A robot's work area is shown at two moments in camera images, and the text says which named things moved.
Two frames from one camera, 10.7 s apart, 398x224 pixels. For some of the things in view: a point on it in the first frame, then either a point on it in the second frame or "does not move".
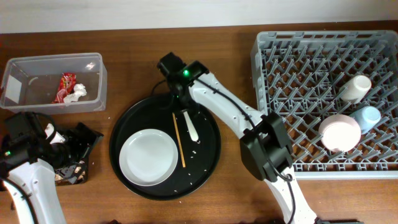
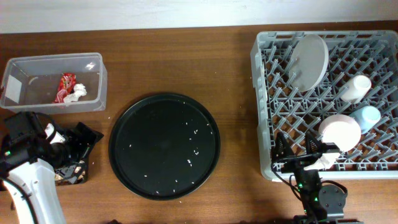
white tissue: [79, 90] does not move
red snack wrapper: [66, 86] does not move
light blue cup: [368, 116] does not move
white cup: [356, 89] does not move
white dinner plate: [148, 157] → [308, 61]
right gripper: [183, 107] → [297, 163]
